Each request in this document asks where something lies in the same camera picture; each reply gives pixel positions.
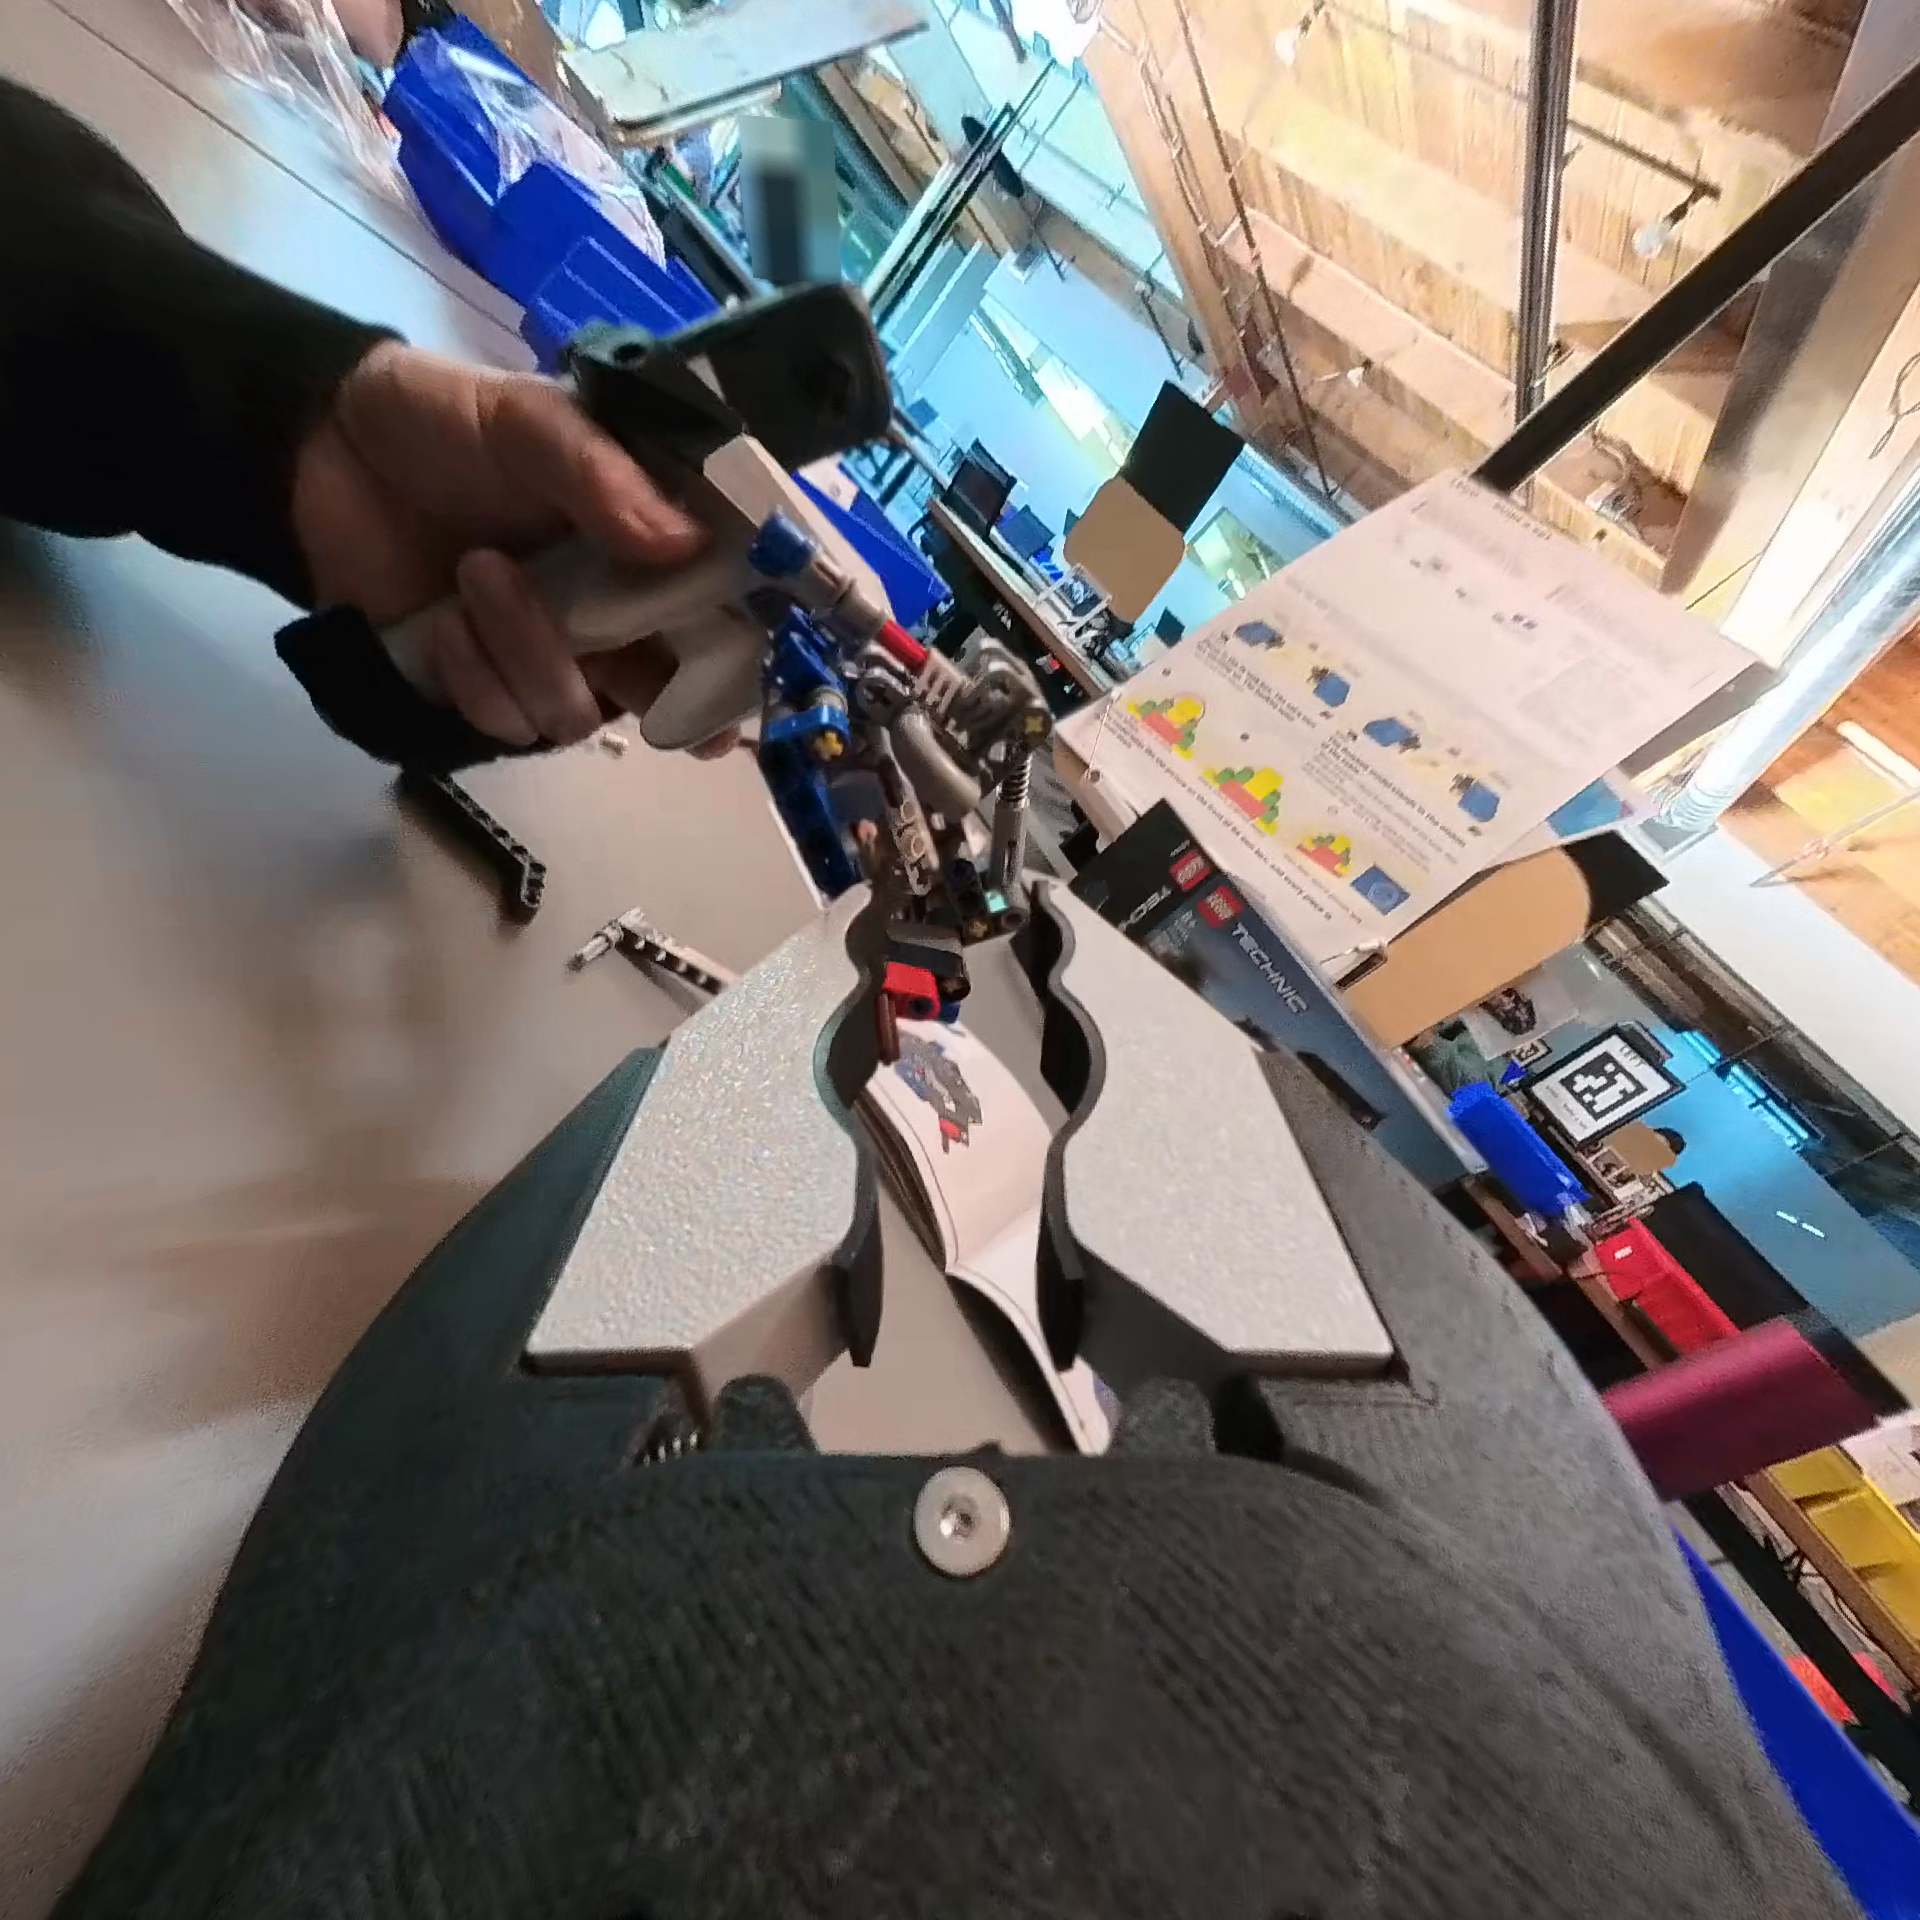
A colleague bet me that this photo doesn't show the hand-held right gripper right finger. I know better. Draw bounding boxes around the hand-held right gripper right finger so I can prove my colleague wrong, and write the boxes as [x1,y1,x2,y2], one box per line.
[1033,882,1401,1402]

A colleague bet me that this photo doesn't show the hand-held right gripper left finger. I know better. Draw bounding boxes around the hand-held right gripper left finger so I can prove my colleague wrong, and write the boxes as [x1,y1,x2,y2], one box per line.
[522,882,886,1402]

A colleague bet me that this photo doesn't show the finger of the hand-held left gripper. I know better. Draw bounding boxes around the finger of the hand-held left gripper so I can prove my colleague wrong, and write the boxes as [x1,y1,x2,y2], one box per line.
[701,433,901,631]

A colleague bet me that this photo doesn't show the lego instruction booklet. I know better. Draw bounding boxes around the lego instruction booklet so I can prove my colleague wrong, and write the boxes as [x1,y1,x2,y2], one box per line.
[858,1023,1123,1459]

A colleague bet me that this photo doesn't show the grey lego beam with axles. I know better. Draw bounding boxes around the grey lego beam with axles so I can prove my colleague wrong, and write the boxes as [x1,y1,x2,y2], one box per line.
[564,905,744,997]

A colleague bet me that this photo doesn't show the partly built lego buggy model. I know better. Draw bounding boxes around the partly built lego buggy model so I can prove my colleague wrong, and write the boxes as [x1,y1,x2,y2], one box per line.
[747,516,1054,1062]

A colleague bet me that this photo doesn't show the person's left forearm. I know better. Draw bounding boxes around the person's left forearm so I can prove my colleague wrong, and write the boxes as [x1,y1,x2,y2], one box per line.
[0,74,397,608]

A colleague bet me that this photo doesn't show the lego set box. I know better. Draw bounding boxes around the lego set box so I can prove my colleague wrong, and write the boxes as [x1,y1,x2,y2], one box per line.
[1069,797,1487,1188]

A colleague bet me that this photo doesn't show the dark grey bent lego beam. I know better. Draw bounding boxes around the dark grey bent lego beam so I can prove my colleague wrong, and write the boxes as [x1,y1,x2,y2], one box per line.
[396,765,551,923]

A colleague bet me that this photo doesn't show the person's left hand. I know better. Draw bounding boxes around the person's left hand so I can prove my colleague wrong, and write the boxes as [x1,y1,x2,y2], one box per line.
[289,340,747,751]

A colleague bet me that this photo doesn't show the blue plastic container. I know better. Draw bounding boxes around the blue plastic container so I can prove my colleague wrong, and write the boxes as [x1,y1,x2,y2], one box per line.
[1442,1078,1589,1218]

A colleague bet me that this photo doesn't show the leaning grey board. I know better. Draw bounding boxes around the leaning grey board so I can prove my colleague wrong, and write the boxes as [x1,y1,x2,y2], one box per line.
[564,0,935,143]

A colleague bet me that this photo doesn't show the cardboard poster backing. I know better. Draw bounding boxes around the cardboard poster backing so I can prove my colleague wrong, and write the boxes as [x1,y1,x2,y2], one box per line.
[1338,830,1670,1055]

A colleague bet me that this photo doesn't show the black white fiducial sign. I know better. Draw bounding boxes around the black white fiducial sign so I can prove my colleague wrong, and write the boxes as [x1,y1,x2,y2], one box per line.
[1518,1023,1693,1152]

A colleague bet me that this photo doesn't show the black monitor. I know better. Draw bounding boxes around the black monitor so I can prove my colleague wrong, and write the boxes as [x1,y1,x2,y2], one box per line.
[1113,381,1248,532]

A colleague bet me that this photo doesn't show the red storage bin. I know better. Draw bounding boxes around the red storage bin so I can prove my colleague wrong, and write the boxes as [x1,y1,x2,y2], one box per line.
[1589,1218,1745,1356]

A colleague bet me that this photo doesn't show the clear plastic bag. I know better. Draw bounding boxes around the clear plastic bag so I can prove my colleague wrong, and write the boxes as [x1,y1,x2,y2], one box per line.
[159,0,663,258]

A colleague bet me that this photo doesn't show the white printed instruction poster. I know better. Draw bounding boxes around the white printed instruction poster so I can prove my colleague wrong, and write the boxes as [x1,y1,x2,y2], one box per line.
[1054,467,1761,969]

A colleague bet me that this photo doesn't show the maroon drinking bottle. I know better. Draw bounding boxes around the maroon drinking bottle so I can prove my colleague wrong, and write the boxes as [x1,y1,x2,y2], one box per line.
[1598,1320,1877,1506]

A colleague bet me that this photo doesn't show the yellow storage bins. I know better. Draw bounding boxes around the yellow storage bins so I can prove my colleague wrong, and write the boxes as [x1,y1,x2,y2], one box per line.
[1770,1440,1920,1639]

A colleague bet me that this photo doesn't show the black steel column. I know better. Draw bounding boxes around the black steel column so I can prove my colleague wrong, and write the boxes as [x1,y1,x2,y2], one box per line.
[1472,57,1920,499]

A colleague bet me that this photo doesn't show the metal air duct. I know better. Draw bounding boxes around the metal air duct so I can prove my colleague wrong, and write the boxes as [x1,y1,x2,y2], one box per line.
[1645,506,1920,844]

